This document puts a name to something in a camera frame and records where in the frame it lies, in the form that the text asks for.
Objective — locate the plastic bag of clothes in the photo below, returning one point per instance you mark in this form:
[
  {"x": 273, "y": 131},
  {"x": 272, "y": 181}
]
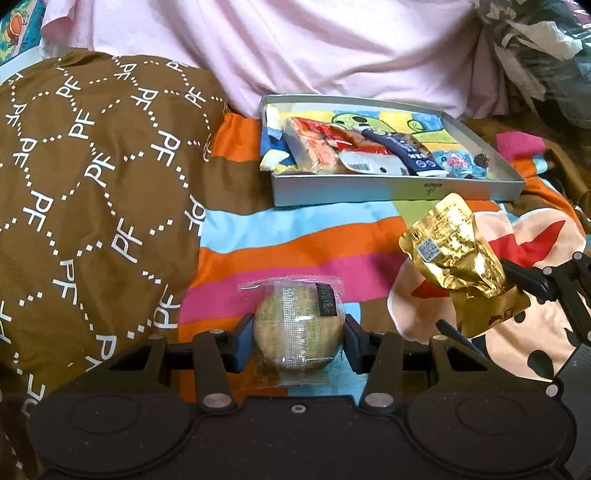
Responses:
[{"x": 544, "y": 48}]

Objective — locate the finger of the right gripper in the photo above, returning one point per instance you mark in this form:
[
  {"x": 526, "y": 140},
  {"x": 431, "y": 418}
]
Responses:
[{"x": 454, "y": 339}]

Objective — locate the dark dried fruit clear packet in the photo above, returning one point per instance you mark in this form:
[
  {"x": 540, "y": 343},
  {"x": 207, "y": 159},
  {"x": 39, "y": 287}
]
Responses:
[{"x": 373, "y": 164}]

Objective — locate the grey tray with frog drawing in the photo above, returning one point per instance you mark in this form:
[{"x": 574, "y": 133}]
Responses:
[{"x": 435, "y": 130}]

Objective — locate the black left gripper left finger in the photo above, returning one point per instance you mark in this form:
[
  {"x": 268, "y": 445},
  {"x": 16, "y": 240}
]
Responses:
[{"x": 217, "y": 353}]

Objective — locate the light blue snack packet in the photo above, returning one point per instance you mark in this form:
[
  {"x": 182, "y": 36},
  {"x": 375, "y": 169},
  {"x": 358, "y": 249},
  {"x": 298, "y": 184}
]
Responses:
[{"x": 460, "y": 164}]

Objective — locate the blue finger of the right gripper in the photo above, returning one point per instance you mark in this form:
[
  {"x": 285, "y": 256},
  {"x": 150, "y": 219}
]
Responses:
[{"x": 531, "y": 280}]

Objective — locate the pink hanging sheet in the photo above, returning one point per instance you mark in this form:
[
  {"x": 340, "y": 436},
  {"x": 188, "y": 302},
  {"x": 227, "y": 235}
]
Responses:
[{"x": 430, "y": 53}]

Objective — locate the red meat snack packet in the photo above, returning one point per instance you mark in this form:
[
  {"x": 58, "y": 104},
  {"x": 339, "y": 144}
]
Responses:
[{"x": 337, "y": 137}]

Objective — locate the orange bread bar packet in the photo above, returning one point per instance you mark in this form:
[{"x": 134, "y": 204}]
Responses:
[{"x": 315, "y": 145}]

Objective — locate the round cake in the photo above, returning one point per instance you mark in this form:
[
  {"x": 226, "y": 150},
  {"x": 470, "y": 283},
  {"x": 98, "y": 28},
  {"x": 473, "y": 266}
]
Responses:
[{"x": 298, "y": 328}]

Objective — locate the navy blue stick snack packet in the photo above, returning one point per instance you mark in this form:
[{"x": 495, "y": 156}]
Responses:
[{"x": 417, "y": 158}]

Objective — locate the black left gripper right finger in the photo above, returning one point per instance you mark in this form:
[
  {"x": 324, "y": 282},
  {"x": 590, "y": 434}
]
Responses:
[{"x": 380, "y": 357}]

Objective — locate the brown PF patterned quilt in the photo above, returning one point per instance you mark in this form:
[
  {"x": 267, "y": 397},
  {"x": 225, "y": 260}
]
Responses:
[{"x": 100, "y": 218}]

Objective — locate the gold foil snack packet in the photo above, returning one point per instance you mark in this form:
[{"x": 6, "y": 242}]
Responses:
[{"x": 449, "y": 251}]

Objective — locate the cartoon anime wall poster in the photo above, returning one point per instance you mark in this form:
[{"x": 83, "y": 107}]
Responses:
[{"x": 21, "y": 23}]

